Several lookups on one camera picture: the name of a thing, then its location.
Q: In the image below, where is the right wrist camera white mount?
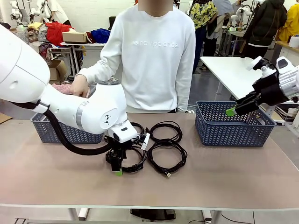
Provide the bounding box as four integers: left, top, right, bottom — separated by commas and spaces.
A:
247, 56, 278, 79

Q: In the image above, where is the white table leg frame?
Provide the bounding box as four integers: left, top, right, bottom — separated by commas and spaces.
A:
67, 206, 91, 221

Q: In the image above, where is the person's right forearm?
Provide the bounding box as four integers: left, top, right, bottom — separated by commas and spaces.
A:
75, 56, 117, 83

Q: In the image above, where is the black power cable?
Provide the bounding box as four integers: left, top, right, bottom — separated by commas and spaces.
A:
145, 120, 183, 143
129, 121, 150, 140

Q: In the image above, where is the open cardboard box on floor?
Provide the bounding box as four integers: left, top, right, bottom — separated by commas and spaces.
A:
47, 59, 69, 82

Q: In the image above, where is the white wire shelf cart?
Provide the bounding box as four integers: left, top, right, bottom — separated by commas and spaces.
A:
275, 102, 299, 139

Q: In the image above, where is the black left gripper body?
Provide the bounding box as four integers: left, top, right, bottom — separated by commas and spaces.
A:
104, 136, 133, 156

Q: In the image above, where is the person in yellow floral shirt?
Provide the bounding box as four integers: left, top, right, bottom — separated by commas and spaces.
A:
188, 0, 220, 73

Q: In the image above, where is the white side table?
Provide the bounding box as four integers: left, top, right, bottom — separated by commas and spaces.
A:
200, 56, 299, 105

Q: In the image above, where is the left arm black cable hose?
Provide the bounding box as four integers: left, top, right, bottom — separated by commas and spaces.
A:
7, 99, 113, 156

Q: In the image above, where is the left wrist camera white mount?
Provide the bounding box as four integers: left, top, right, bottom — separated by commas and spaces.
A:
134, 133, 150, 151

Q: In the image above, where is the blue plastic lattice basket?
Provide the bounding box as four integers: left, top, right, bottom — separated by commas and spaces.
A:
195, 100, 277, 148
30, 112, 105, 144

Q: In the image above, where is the black base under table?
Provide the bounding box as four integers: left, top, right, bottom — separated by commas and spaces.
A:
129, 208, 177, 221

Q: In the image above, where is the black USB cable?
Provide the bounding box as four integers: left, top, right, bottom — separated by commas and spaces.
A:
147, 140, 188, 180

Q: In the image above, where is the cardboard box on table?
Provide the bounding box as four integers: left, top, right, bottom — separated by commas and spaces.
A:
62, 31, 88, 44

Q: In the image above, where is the person in dark jacket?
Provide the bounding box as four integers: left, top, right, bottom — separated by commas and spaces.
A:
242, 0, 288, 59

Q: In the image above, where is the background person in white shirt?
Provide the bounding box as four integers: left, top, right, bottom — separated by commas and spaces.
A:
50, 0, 71, 26

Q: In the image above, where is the person's right hand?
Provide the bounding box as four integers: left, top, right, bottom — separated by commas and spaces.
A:
70, 75, 91, 98

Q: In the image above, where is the black thin cable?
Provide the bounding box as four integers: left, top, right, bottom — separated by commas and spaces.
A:
121, 148, 149, 173

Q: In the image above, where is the blue cloth pile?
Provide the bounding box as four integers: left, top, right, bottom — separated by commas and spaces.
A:
90, 28, 112, 44

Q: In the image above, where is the red cloth pile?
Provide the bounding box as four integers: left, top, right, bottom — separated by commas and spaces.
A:
44, 21, 76, 43

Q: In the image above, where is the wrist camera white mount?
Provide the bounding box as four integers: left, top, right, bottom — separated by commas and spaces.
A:
247, 56, 278, 79
134, 133, 150, 151

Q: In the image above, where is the person in white sweater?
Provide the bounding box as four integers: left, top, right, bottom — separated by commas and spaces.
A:
75, 4, 197, 113

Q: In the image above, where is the pink checkered cloth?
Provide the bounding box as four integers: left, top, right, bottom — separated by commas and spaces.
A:
51, 83, 98, 98

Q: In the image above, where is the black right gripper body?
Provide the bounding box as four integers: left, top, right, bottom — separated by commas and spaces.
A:
251, 71, 285, 106

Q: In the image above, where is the person's left forearm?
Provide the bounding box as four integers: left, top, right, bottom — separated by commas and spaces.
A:
176, 67, 196, 113

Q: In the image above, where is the person in yellow jacket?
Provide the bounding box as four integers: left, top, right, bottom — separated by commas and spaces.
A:
277, 3, 299, 43

